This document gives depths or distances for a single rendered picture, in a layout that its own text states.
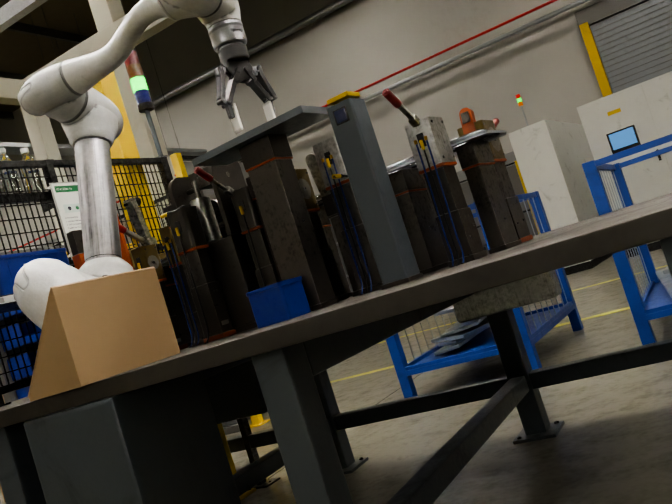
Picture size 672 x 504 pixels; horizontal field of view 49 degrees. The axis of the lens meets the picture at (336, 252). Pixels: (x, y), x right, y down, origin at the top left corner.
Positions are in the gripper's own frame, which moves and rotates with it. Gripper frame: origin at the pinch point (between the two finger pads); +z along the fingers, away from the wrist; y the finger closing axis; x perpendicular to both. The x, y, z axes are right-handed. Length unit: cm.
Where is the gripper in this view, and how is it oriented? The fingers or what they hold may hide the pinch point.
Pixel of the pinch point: (255, 122)
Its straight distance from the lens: 192.1
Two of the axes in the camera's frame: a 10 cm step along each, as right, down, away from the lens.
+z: 3.0, 9.5, -0.5
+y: 7.0, -1.9, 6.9
